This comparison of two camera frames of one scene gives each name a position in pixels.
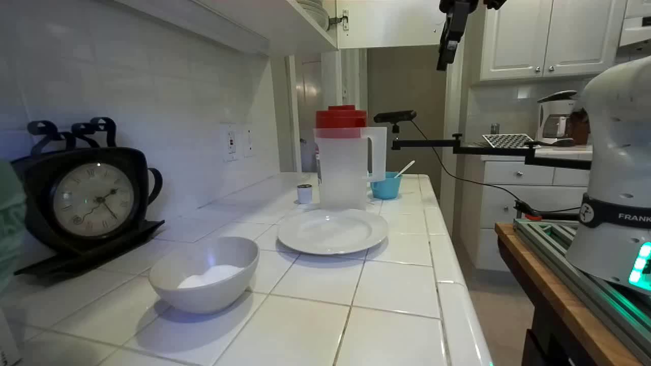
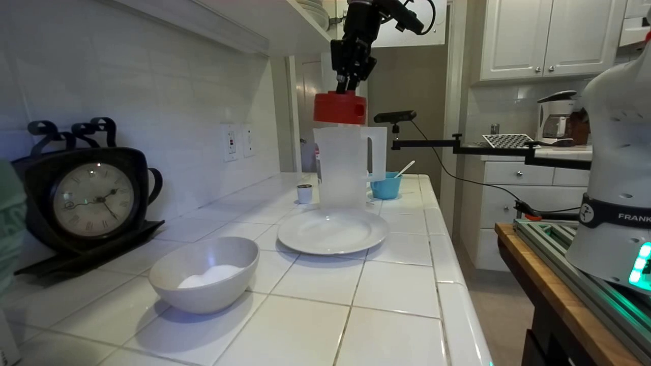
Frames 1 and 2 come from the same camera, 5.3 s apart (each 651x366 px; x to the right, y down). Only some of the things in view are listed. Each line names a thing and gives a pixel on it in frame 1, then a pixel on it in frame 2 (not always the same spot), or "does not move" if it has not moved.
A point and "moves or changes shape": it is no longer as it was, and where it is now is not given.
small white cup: x=303 y=194 does not move
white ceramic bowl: x=206 y=275 does not move
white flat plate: x=335 y=232 does not move
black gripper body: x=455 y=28 to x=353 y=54
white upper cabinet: x=550 y=40 does not move
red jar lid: x=343 y=117 moves or changes shape
